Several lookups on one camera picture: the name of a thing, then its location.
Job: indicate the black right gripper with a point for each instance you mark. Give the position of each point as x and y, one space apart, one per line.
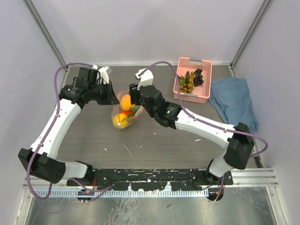
134 93

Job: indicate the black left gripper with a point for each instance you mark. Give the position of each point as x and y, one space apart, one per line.
110 98

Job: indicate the orange fruit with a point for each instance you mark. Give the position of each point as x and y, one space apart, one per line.
125 102

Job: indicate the clear zip bag orange zipper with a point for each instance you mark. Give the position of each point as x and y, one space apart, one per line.
117 109

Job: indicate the orange tangerine with leaf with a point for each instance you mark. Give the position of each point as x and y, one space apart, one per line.
129 113

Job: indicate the red cherry bunch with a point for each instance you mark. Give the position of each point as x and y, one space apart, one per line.
133 119

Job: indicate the yellow lemon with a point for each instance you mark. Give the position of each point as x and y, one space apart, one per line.
120 121

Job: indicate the brown longan bunch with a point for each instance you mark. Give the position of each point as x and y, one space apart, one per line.
187 82

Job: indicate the dark grape bunch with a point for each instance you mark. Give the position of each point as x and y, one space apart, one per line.
198 78

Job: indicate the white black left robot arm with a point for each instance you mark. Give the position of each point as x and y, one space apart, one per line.
40 158

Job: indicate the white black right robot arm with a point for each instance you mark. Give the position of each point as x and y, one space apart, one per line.
236 140

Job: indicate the pink plastic basket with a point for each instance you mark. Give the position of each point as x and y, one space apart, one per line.
200 94

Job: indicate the blue cloth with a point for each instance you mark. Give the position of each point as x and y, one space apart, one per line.
231 99

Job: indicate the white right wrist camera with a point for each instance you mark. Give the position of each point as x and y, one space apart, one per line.
145 76

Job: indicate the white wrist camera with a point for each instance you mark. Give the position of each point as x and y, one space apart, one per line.
102 74
145 76

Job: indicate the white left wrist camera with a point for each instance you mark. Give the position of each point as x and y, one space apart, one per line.
102 74

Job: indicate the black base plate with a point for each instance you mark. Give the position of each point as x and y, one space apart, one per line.
150 179

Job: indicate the white slotted cable duct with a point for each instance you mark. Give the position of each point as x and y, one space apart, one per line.
79 193

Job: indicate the aluminium front rail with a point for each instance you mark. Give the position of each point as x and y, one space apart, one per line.
253 177

